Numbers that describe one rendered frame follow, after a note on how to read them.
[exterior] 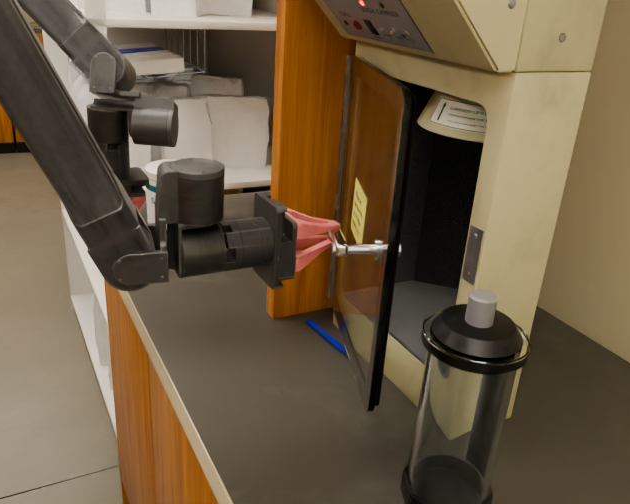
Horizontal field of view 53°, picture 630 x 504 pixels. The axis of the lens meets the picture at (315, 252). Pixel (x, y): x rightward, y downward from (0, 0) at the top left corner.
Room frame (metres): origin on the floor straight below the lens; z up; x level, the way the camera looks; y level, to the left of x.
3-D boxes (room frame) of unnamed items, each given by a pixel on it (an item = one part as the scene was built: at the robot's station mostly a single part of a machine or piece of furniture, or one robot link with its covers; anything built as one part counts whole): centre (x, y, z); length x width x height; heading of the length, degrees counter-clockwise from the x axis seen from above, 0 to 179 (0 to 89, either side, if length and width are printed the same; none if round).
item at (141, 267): (0.63, 0.16, 1.24); 0.12 x 0.09 x 0.11; 110
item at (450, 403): (0.56, -0.17, 1.06); 0.11 x 0.11 x 0.21
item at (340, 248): (0.71, -0.04, 1.20); 0.10 x 0.05 x 0.03; 9
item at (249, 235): (0.67, 0.08, 1.20); 0.07 x 0.07 x 0.10; 29
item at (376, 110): (0.78, -0.06, 1.19); 0.30 x 0.01 x 0.40; 9
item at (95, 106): (0.91, 0.31, 1.27); 0.07 x 0.06 x 0.07; 92
